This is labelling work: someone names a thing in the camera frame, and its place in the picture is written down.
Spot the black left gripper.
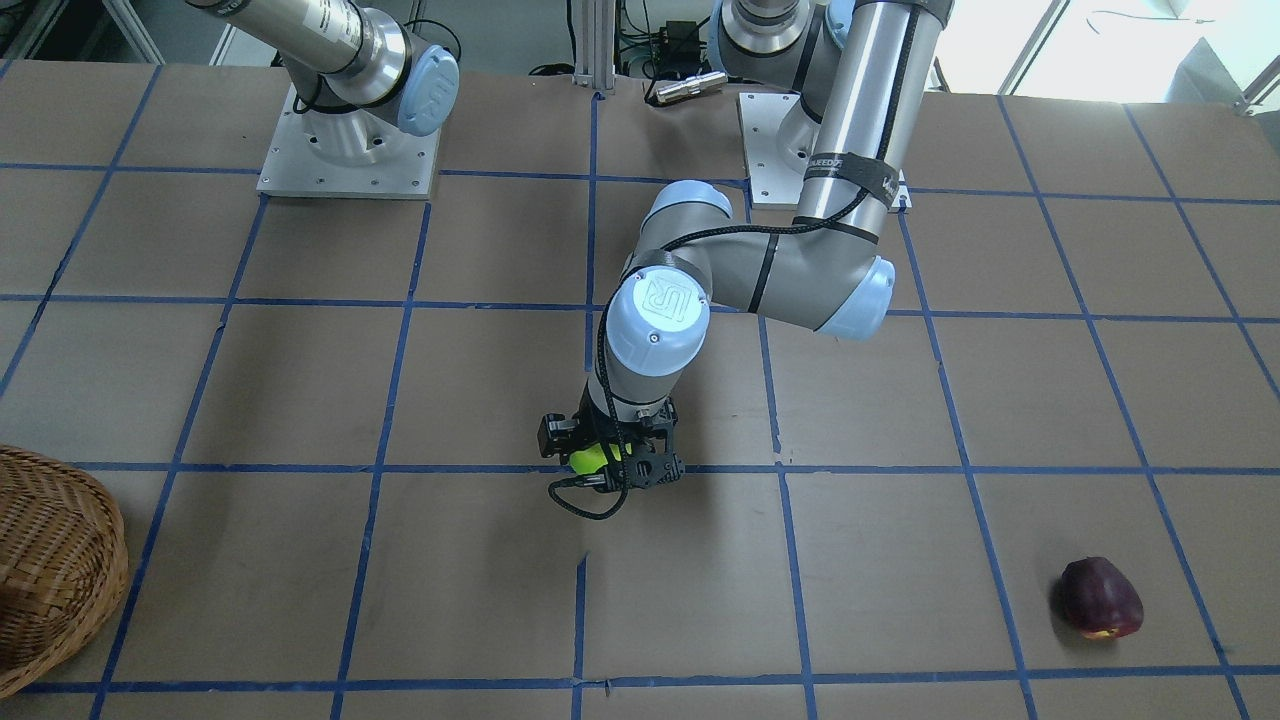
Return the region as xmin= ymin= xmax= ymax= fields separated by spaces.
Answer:
xmin=538 ymin=386 xmax=686 ymax=489

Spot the dark red apple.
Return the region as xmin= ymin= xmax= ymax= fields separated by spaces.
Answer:
xmin=1056 ymin=556 xmax=1146 ymax=641

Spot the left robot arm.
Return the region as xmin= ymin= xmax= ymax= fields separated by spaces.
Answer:
xmin=538 ymin=1 xmax=954 ymax=496

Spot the green apple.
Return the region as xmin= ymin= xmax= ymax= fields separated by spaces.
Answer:
xmin=567 ymin=442 xmax=622 ymax=478

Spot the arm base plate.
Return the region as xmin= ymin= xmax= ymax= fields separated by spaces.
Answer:
xmin=256 ymin=87 xmax=443 ymax=201
xmin=739 ymin=90 xmax=911 ymax=211

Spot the wicker basket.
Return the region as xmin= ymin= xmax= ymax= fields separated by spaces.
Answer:
xmin=1 ymin=445 xmax=129 ymax=698

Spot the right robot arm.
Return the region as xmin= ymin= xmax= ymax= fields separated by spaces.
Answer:
xmin=191 ymin=1 xmax=461 ymax=168

